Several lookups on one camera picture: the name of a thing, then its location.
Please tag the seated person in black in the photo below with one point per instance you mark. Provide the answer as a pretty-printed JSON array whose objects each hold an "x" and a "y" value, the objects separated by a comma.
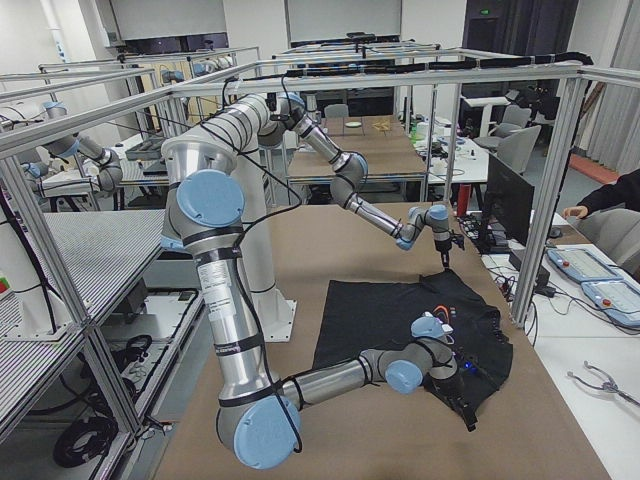
[{"x": 625, "y": 190}]

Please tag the reacher grabber tool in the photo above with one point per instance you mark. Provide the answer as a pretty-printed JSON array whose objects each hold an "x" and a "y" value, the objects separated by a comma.
[{"x": 607, "y": 383}]

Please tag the aluminium frame post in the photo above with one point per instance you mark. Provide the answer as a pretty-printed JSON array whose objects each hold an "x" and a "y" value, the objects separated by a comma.
[{"x": 548, "y": 193}]

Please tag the teach pendant with red button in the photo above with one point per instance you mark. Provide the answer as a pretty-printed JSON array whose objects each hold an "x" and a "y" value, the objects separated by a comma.
[{"x": 579, "y": 265}]

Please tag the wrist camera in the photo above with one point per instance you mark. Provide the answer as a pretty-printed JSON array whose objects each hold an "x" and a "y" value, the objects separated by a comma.
[
  {"x": 472, "y": 365},
  {"x": 458, "y": 239}
]

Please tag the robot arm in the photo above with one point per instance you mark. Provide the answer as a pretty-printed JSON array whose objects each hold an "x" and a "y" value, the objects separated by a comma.
[
  {"x": 259, "y": 412},
  {"x": 349, "y": 168}
]

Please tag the black Huawei monitor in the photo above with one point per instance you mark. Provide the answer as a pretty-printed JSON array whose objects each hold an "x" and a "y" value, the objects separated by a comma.
[{"x": 507, "y": 209}]

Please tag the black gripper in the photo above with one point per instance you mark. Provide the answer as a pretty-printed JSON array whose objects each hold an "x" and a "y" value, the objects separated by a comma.
[
  {"x": 442, "y": 245},
  {"x": 453, "y": 387}
]

